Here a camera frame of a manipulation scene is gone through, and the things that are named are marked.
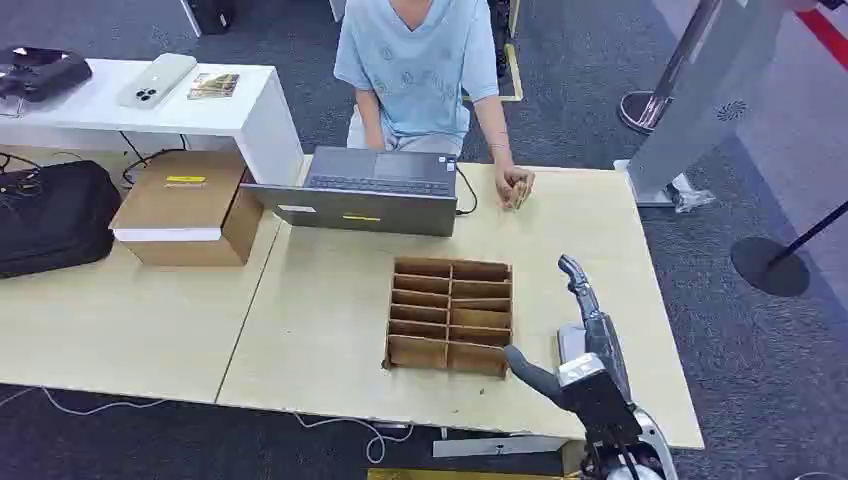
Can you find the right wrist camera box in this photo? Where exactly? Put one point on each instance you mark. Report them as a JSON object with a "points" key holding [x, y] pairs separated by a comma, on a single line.
{"points": [[596, 404]]}

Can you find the person's left hand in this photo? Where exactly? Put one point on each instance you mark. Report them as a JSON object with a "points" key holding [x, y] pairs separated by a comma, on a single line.
{"points": [[510, 179]]}

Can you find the clear plastic bag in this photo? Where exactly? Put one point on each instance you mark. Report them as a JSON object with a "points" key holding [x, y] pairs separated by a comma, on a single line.
{"points": [[689, 195]]}

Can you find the chrome stanchion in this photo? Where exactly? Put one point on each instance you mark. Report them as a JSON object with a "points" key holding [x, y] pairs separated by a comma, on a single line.
{"points": [[646, 109]]}

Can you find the black case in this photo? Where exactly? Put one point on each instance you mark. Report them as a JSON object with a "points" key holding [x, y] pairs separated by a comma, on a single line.
{"points": [[212, 14]]}

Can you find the yellow strip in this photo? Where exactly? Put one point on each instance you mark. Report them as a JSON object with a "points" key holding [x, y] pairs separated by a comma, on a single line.
{"points": [[464, 475]]}

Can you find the black handheld device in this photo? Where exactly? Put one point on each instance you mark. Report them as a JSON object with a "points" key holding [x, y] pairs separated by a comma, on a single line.
{"points": [[43, 73]]}

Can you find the stack of cards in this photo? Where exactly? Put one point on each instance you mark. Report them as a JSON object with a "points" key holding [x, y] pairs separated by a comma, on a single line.
{"points": [[522, 195]]}

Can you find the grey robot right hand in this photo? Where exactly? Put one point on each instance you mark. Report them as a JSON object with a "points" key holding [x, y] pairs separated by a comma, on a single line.
{"points": [[606, 341]]}

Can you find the brown cardboard box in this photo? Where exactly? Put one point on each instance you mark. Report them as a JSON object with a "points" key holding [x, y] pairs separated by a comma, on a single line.
{"points": [[182, 199]]}

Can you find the printed cards pile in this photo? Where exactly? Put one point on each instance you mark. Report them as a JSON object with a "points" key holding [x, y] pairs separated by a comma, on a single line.
{"points": [[213, 86]]}

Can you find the white flat box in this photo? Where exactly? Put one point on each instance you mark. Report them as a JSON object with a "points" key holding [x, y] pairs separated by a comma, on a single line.
{"points": [[166, 234]]}

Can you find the pale smartphone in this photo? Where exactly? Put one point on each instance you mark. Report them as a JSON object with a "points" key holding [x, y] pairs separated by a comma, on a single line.
{"points": [[158, 79]]}

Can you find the black bag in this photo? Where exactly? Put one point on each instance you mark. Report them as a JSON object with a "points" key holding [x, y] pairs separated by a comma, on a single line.
{"points": [[56, 218]]}

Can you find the black stanchion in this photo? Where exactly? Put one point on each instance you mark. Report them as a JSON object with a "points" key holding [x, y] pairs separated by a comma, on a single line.
{"points": [[768, 268]]}

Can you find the wooden slotted card box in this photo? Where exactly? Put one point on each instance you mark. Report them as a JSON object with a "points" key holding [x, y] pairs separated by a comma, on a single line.
{"points": [[417, 285]]}

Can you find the white side table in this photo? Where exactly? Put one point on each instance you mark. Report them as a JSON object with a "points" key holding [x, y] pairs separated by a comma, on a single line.
{"points": [[258, 132]]}

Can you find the yellow floor tape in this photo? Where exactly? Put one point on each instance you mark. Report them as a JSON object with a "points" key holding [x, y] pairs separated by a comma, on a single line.
{"points": [[515, 76]]}

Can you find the grey laptop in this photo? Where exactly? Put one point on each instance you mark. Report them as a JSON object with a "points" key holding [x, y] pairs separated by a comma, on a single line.
{"points": [[371, 212]]}

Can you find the grey floor stand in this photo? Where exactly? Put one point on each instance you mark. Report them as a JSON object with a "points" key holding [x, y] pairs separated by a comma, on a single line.
{"points": [[702, 99]]}

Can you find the person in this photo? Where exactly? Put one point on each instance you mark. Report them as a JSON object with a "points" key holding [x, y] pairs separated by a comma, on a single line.
{"points": [[417, 66]]}

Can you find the grey table foot bar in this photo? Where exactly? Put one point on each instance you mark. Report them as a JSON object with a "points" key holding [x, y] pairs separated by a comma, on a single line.
{"points": [[497, 446]]}

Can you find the grey card reader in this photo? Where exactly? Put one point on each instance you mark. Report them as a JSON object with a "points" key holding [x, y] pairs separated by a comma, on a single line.
{"points": [[570, 341]]}

